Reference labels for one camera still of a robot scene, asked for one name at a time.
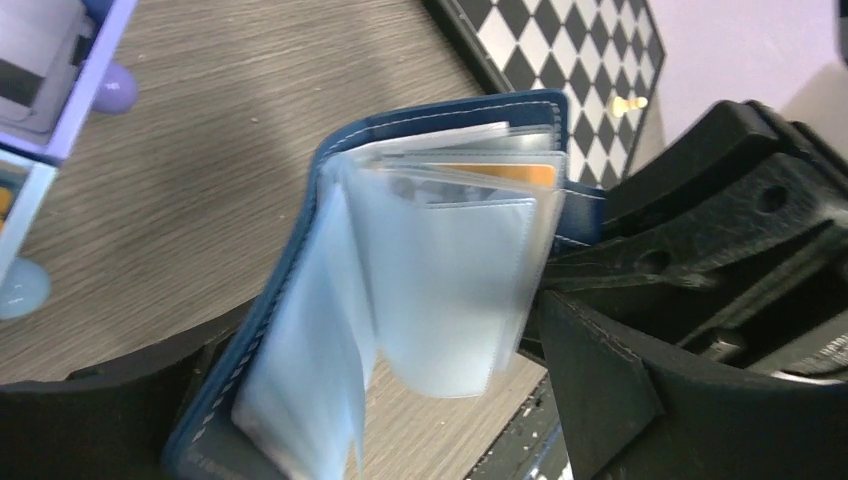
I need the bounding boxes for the black and white checkerboard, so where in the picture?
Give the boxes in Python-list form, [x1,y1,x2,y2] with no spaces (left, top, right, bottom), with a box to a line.
[423,0,666,189]

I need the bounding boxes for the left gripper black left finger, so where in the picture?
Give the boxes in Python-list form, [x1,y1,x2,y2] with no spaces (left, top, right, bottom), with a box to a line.
[1,304,250,480]

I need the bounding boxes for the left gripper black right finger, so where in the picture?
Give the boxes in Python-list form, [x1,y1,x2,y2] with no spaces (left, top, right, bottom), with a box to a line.
[536,291,847,479]

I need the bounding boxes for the small white chess pawn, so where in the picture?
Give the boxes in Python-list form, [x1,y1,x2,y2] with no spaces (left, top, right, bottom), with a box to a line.
[607,96,649,118]

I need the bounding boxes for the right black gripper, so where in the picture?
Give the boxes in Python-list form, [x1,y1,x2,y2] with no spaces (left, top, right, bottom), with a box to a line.
[519,101,847,385]

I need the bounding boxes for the blue card holder wallet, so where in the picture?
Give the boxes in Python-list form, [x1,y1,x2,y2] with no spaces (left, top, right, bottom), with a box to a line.
[162,89,604,479]

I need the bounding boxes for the blue three-compartment organizer tray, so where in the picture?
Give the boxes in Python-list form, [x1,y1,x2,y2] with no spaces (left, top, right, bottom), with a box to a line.
[1,0,139,320]

